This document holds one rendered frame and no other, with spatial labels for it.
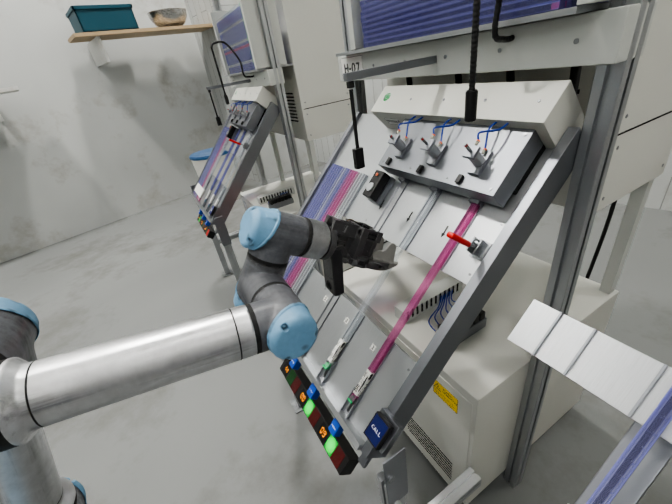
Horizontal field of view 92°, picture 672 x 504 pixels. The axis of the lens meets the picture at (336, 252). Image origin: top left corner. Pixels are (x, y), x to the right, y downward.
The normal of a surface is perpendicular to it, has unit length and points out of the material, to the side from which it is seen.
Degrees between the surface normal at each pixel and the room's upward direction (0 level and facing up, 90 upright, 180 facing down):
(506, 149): 44
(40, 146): 90
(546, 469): 0
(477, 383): 0
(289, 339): 90
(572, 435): 0
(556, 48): 90
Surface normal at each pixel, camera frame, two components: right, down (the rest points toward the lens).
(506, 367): -0.15, -0.85
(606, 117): -0.85, 0.37
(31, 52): 0.69, 0.28
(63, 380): 0.33, -0.39
